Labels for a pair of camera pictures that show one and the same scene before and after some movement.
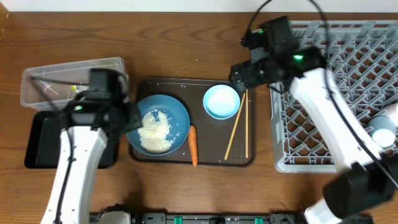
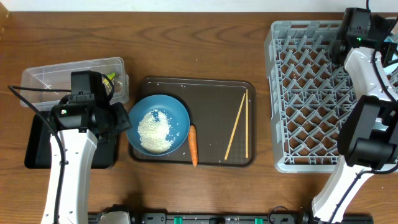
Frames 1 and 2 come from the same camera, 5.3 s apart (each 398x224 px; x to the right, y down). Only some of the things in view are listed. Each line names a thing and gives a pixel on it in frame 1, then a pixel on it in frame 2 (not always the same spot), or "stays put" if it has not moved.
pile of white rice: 153,132 stays put
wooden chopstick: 247,126 stays put
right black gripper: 243,72 -> 387,48
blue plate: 165,126 stays put
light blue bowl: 221,102 -> 393,39
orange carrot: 193,142 stays put
